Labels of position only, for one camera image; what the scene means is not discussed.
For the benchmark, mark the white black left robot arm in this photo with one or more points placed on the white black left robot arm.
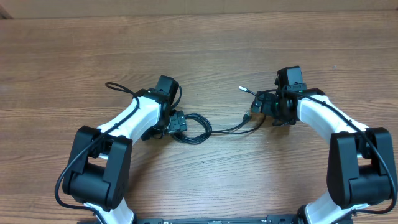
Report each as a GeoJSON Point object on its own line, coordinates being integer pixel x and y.
{"type": "Point", "coordinates": [97, 174]}

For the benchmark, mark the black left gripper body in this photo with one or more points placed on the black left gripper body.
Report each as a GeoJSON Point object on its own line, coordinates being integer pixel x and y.
{"type": "Point", "coordinates": [174, 122]}

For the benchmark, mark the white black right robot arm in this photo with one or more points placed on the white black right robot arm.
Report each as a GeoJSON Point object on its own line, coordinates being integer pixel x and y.
{"type": "Point", "coordinates": [361, 172]}

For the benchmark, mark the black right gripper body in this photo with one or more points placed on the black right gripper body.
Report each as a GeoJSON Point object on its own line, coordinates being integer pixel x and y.
{"type": "Point", "coordinates": [273, 109]}

